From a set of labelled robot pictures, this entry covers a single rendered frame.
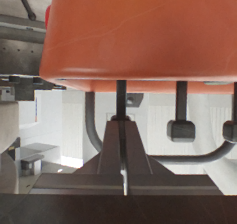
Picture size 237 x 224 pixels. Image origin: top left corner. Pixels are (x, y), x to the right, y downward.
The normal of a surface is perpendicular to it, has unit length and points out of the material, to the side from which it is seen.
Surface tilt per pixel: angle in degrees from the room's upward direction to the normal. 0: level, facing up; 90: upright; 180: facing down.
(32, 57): 90
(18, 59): 90
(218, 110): 90
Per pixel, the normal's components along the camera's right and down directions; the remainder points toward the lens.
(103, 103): -0.37, 0.02
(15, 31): 0.39, 0.04
